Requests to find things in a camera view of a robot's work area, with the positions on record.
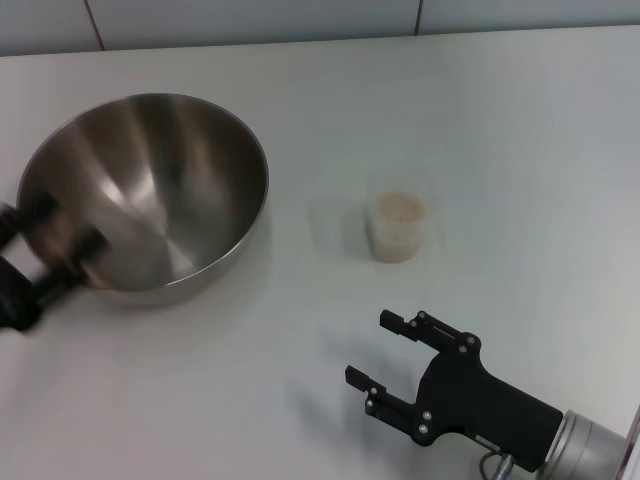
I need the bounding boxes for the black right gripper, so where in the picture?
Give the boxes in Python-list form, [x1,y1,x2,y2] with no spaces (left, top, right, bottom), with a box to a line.
[344,308,579,474]

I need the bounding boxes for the clear plastic cup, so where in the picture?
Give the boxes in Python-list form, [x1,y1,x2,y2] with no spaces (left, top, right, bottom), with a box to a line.
[364,167,436,264]

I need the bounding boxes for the white rice grains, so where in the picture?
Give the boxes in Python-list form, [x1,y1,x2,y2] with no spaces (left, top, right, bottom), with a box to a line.
[374,192,426,262]

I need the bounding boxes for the stainless steel mixing bowl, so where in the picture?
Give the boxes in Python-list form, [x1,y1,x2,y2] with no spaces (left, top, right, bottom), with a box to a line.
[16,92,270,306]

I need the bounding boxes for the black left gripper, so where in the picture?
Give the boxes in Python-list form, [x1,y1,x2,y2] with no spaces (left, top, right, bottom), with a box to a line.
[0,193,109,335]

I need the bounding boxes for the right arm connector cable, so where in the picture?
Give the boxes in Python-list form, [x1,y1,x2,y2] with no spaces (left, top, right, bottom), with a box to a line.
[478,448,522,480]

